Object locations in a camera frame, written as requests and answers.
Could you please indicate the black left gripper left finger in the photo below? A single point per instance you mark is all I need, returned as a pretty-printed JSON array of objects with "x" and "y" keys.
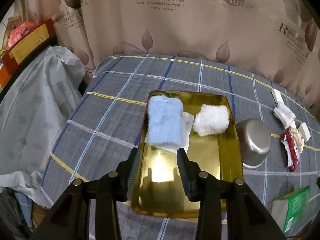
[{"x": 68, "y": 218}]

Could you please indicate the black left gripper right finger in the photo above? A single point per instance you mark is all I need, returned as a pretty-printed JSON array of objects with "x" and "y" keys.
[{"x": 247, "y": 218}]

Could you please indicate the red white satin cloth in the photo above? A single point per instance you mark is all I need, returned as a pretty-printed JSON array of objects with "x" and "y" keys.
[{"x": 291, "y": 152}]

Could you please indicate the white fluffy yellow-lined mitt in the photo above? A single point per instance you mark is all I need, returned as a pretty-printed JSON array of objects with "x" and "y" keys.
[{"x": 211, "y": 120}]

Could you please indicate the white foam block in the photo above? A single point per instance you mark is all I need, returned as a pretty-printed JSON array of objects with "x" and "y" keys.
[{"x": 303, "y": 129}]

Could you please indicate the white hotel towel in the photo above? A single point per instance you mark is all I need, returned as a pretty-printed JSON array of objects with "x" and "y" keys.
[{"x": 284, "y": 114}]

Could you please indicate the light blue fluffy towel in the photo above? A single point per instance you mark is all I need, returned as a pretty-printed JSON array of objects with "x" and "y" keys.
[{"x": 164, "y": 126}]

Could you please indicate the cream satin cloth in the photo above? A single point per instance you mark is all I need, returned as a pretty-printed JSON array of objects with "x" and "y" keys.
[{"x": 298, "y": 138}]

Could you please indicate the patterned white handkerchief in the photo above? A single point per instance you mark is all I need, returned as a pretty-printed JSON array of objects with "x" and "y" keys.
[{"x": 187, "y": 121}]

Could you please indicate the green white tissue box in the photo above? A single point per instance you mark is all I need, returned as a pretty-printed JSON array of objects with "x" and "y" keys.
[{"x": 288, "y": 209}]

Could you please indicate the stainless steel bowl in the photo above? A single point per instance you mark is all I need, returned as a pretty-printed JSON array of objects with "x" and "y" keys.
[{"x": 255, "y": 142}]

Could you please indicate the gold red tin tray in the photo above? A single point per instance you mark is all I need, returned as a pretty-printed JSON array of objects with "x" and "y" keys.
[{"x": 158, "y": 189}]

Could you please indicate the small white folded cloth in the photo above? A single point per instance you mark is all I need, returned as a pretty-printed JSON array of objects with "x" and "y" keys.
[{"x": 277, "y": 96}]

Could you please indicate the red yellow cardboard box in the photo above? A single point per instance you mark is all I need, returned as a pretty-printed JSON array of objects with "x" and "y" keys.
[{"x": 25, "y": 46}]

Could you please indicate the beige printed curtain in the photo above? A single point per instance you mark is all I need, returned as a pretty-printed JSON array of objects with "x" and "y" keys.
[{"x": 276, "y": 39}]

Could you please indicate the red plastic bag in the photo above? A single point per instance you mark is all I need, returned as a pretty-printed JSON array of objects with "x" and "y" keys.
[{"x": 19, "y": 32}]

